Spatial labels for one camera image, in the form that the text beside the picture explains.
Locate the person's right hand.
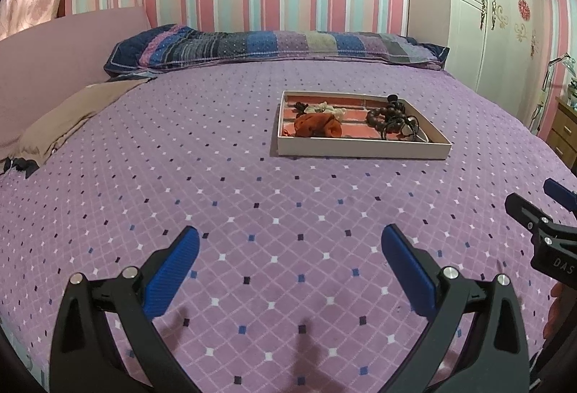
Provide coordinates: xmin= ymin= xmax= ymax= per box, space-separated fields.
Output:
xmin=542 ymin=280 xmax=567 ymax=342

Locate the brown wooden bead bracelet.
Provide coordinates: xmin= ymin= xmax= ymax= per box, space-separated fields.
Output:
xmin=365 ymin=103 xmax=404 ymax=133

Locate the white wardrobe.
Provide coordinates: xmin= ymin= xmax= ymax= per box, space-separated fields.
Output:
xmin=445 ymin=0 xmax=548 ymax=136

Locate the orange scrunchie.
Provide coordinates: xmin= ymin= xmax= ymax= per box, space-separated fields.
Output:
xmin=293 ymin=112 xmax=344 ymax=139

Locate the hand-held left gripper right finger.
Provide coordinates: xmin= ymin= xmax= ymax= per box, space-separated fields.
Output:
xmin=381 ymin=224 xmax=530 ymax=393

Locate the pink headboard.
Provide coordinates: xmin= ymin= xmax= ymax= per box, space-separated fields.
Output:
xmin=0 ymin=6 xmax=151 ymax=159

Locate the purple diamond-pattern blanket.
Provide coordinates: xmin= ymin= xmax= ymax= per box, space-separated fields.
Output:
xmin=0 ymin=59 xmax=577 ymax=393

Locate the patchwork striped long pillow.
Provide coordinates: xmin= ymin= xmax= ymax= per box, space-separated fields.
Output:
xmin=103 ymin=24 xmax=450 ymax=78

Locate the beige cloth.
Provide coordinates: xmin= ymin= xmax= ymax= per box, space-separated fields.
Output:
xmin=18 ymin=79 xmax=157 ymax=168

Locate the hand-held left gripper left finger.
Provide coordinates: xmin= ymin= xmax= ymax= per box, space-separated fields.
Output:
xmin=49 ymin=226 xmax=200 ymax=393

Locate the dark cloth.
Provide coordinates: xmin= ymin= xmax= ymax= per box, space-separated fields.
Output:
xmin=4 ymin=156 xmax=40 ymax=180

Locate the cream organza scrunchie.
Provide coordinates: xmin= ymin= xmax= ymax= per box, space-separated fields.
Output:
xmin=307 ymin=101 xmax=349 ymax=121

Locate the wooden desk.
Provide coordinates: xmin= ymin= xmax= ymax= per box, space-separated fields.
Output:
xmin=547 ymin=97 xmax=577 ymax=172

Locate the desk lamp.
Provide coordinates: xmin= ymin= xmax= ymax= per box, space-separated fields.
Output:
xmin=534 ymin=52 xmax=577 ymax=136

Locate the brick-pattern white tray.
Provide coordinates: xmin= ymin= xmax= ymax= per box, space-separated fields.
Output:
xmin=277 ymin=90 xmax=453 ymax=160

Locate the black leather bracelet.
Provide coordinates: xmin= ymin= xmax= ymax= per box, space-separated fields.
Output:
xmin=380 ymin=122 xmax=406 ymax=142

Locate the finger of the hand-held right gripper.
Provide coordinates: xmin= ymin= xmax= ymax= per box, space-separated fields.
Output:
xmin=543 ymin=178 xmax=577 ymax=213
xmin=504 ymin=193 xmax=577 ymax=241

